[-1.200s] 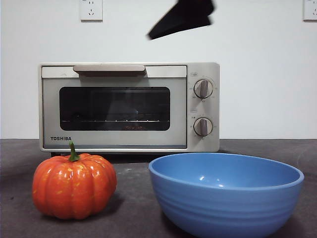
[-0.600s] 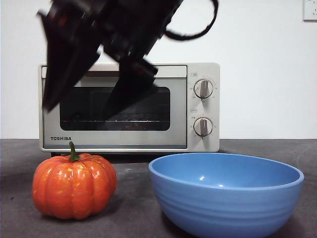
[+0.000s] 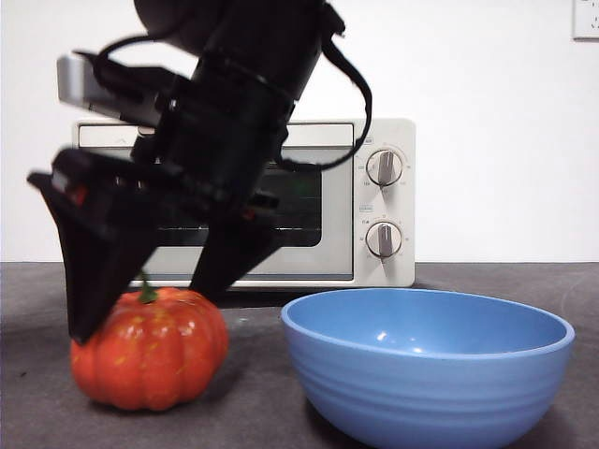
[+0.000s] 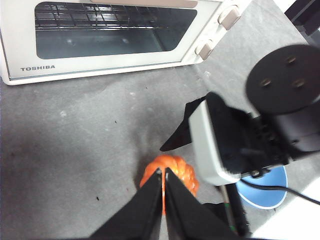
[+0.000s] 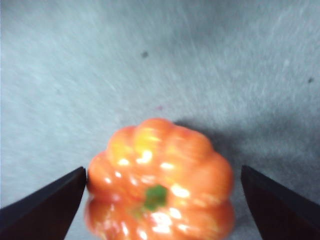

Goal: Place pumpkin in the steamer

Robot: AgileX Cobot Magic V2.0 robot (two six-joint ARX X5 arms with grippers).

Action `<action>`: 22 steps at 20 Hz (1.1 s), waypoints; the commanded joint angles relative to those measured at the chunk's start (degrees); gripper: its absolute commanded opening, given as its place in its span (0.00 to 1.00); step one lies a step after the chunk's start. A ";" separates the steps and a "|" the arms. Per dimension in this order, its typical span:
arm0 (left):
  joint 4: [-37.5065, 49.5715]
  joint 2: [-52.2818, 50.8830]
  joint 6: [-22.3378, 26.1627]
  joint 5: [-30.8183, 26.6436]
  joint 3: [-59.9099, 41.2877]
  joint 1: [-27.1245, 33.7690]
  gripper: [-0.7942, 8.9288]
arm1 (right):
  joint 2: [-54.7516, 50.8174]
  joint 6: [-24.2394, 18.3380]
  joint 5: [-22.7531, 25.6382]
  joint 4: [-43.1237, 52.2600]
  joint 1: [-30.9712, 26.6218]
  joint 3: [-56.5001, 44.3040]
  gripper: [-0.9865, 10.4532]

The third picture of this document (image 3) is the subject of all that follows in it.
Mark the orange toy pumpkin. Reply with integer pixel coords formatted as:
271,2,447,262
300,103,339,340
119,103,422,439
69,273,230,413

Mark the glass oven door with handle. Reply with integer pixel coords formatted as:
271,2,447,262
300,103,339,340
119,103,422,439
77,122,356,282

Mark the blue ribbed bowl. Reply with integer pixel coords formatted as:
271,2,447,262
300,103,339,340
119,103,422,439
280,287,577,449

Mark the round beige oven knob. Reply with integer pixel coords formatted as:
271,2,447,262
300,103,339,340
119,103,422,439
365,148,404,187
365,221,403,259

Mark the cream Toshiba toaster oven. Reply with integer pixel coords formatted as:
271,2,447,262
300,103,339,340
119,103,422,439
71,117,416,289

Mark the metal wire oven rack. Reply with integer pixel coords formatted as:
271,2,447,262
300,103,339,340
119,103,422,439
156,225,322,233

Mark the black camera cable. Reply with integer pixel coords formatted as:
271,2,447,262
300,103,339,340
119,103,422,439
95,35,160,90

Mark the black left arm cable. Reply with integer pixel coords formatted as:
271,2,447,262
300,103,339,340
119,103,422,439
275,0,375,172

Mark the white wall socket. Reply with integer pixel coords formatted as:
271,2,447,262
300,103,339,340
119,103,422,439
572,0,599,41

